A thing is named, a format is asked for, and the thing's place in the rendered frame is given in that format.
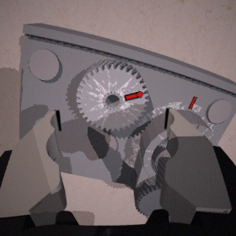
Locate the grey gear with red arrow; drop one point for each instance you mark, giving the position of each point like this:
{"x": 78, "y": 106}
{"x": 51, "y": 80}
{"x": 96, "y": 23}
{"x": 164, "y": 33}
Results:
{"x": 111, "y": 112}

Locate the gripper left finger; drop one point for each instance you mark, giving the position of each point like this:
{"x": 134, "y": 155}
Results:
{"x": 31, "y": 187}

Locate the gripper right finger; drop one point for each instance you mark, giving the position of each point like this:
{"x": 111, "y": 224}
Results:
{"x": 199, "y": 184}

